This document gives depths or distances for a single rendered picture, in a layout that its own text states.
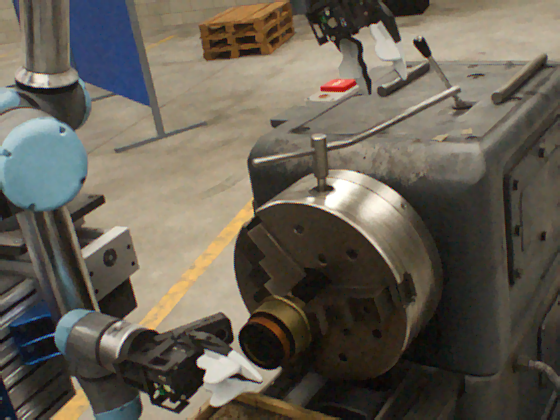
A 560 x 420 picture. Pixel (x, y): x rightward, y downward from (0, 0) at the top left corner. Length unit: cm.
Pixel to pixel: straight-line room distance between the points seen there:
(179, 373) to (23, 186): 31
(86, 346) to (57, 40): 59
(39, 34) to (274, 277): 65
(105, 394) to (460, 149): 65
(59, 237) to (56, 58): 40
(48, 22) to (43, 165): 49
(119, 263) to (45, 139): 47
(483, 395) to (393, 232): 37
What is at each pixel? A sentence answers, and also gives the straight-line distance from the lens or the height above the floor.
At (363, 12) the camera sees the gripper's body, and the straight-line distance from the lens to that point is 107.
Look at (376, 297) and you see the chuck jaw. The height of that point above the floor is 112.
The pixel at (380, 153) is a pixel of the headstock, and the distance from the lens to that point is 116.
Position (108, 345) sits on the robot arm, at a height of 110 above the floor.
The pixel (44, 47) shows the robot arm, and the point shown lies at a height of 145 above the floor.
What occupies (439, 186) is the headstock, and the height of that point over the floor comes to 121.
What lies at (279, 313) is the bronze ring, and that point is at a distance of 101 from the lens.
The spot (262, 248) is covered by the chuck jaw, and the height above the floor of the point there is 117.
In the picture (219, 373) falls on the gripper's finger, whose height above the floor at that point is 110.
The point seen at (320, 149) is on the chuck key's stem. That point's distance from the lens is 103.
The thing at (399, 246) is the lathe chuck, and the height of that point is 116.
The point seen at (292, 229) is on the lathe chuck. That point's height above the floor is 119.
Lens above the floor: 164
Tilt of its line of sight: 23 degrees down
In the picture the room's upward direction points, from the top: 9 degrees counter-clockwise
